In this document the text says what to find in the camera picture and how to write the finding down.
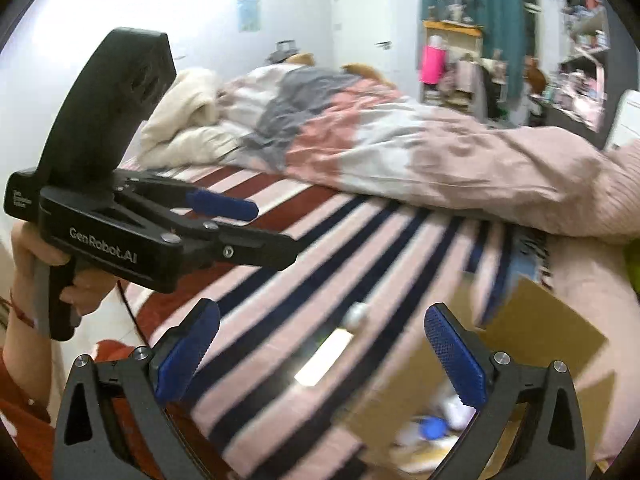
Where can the bright pink bag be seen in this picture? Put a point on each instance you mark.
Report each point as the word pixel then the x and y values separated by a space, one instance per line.
pixel 432 64

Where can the pink ribbed pillow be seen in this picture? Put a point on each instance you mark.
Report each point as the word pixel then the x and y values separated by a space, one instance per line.
pixel 590 280

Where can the black office chair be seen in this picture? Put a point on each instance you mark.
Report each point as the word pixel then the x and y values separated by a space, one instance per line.
pixel 494 92

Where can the yellow shelf unit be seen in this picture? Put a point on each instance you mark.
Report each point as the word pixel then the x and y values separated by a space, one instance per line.
pixel 452 27

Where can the white earbuds case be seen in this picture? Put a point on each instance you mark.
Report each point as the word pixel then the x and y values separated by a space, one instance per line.
pixel 459 410

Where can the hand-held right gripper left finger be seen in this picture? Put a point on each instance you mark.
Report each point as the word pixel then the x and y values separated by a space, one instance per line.
pixel 184 352

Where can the pink grey patchwork duvet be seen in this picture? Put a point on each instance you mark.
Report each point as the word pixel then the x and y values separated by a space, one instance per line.
pixel 450 160

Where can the glass display case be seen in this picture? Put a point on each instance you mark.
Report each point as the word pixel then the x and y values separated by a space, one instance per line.
pixel 452 2

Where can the dark cluttered bookshelf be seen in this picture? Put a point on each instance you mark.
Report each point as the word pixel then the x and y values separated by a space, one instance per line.
pixel 587 50

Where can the gold rectangular case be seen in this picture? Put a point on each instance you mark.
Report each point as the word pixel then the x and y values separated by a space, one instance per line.
pixel 325 357

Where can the teal curtain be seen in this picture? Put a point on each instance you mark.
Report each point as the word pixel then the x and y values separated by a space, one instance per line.
pixel 490 0

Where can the brown teddy bear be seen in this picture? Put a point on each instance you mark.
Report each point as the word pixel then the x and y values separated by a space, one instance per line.
pixel 365 72
pixel 301 59

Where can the white door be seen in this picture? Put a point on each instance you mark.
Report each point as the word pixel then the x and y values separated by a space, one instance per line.
pixel 360 15

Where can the person's left forearm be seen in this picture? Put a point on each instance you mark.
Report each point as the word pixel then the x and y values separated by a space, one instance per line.
pixel 25 370

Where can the cream fluffy blanket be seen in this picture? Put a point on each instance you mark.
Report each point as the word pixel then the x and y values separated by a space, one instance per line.
pixel 185 100

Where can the white bed headboard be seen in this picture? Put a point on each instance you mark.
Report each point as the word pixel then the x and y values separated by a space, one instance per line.
pixel 625 120

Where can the blue white contact lens case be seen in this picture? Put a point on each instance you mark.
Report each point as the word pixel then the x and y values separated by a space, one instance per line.
pixel 432 427

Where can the small white round jar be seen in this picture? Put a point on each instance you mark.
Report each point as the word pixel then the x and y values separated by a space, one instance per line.
pixel 357 315

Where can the green plush toy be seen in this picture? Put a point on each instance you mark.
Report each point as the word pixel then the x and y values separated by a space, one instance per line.
pixel 635 272

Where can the person's left hand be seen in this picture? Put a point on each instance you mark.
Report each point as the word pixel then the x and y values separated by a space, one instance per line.
pixel 92 292

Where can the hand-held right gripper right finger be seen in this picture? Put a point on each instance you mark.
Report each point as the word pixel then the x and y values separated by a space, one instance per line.
pixel 455 360

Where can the light blue wall poster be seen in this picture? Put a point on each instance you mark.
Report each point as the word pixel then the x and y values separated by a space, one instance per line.
pixel 249 15

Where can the striped fleece blanket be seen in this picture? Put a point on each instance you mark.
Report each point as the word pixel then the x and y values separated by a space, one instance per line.
pixel 300 240

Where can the brown cardboard box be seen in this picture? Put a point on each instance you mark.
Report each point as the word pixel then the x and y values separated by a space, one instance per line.
pixel 540 330

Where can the brown round plush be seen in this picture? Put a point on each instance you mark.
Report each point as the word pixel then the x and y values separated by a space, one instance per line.
pixel 535 76

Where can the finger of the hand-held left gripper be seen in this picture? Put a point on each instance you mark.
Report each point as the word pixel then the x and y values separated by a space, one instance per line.
pixel 225 206
pixel 250 247

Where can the beige patterned quilt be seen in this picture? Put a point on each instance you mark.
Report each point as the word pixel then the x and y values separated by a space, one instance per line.
pixel 200 145

